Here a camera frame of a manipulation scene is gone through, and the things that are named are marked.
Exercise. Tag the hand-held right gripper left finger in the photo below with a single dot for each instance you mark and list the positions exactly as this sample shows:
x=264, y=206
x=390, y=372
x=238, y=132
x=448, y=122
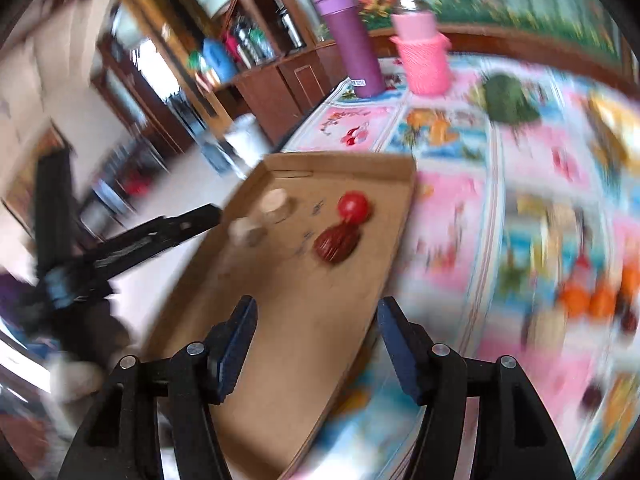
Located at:
x=237, y=345

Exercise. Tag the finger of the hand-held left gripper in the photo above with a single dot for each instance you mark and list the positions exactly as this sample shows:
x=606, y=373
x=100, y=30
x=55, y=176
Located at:
x=165, y=237

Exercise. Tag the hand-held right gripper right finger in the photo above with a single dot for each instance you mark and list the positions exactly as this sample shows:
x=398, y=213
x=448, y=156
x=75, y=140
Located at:
x=396, y=345

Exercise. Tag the brown cardboard tray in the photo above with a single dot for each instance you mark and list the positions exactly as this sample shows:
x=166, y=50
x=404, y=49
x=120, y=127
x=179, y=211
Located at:
x=300, y=310

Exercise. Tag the small orange tangerine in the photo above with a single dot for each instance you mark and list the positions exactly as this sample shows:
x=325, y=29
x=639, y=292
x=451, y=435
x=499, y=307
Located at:
x=631, y=280
x=575, y=300
x=602, y=300

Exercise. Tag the small dark red date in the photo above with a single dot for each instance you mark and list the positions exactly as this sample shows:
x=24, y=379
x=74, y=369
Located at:
x=593, y=396

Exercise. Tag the pale sugarcane piece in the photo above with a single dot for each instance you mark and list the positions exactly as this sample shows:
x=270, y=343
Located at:
x=277, y=205
x=245, y=232

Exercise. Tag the large red date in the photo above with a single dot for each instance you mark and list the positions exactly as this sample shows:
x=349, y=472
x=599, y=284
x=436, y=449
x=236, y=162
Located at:
x=336, y=245

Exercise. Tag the white plastic bucket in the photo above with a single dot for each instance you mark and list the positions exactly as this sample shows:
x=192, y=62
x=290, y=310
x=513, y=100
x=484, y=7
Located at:
x=245, y=135

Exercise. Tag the red cherry tomato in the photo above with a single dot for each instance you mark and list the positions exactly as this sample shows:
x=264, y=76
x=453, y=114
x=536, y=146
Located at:
x=353, y=206

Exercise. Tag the fruit print tablecloth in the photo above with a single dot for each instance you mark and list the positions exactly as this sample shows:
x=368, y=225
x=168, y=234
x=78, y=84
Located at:
x=450, y=210

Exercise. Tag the wooden cabinet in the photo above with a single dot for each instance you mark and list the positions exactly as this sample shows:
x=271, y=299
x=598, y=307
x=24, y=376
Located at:
x=265, y=95

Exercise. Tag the green plastic bag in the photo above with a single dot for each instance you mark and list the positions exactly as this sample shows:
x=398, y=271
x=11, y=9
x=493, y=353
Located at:
x=258, y=40
x=197, y=62

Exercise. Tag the red thermos flask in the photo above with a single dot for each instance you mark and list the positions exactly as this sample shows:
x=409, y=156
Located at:
x=231, y=46

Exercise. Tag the steel thermos flask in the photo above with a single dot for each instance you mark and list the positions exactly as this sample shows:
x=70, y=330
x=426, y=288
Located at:
x=292, y=27

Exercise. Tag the purple thermos bottle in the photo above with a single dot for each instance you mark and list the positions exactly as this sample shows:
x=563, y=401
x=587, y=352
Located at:
x=350, y=40

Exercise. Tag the green artificial leaves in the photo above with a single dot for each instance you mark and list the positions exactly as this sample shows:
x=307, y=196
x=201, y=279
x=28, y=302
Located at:
x=507, y=97

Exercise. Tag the pink knitted sleeve bottle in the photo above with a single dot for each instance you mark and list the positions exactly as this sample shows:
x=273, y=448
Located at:
x=422, y=50

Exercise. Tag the yellow padded envelope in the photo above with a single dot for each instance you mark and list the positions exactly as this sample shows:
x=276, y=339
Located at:
x=615, y=120

